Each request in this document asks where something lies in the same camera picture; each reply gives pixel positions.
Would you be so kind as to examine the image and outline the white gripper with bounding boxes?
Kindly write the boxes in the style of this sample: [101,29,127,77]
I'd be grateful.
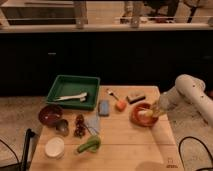
[150,88,180,118]

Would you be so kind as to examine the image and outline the yellow banana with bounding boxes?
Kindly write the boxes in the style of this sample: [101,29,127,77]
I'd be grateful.
[138,109,153,119]

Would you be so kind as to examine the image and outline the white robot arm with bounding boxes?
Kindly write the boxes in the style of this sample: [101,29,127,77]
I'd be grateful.
[151,74,213,127]

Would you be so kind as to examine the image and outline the dark red bowl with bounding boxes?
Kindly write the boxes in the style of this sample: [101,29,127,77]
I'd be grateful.
[38,104,62,127]

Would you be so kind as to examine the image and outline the black brush block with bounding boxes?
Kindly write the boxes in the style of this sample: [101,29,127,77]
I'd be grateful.
[126,94,146,104]

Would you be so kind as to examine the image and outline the blue sponge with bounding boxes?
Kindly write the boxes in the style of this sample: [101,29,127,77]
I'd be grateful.
[98,100,109,116]

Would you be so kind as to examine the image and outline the green cucumber toy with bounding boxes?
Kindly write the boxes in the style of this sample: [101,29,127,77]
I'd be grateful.
[77,135,101,153]

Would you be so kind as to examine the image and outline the white utensil in tray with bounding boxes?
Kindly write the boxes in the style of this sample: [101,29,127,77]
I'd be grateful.
[53,92,88,102]

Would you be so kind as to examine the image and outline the dark red grapes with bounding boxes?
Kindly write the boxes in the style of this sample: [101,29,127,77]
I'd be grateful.
[74,115,85,138]

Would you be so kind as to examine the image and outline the green plastic tray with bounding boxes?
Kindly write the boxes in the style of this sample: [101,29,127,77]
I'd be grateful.
[46,75,100,110]

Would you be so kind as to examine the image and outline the grey metal cup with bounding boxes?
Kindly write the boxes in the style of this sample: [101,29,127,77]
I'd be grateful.
[56,119,69,136]

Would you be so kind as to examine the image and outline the white round cup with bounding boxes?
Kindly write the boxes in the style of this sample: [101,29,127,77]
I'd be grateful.
[45,137,65,159]

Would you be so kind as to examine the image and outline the black cable right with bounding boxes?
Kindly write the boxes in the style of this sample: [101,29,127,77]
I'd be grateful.
[178,135,213,171]

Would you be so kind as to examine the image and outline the black chair frame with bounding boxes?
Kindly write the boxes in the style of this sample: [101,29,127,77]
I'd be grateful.
[0,129,36,171]

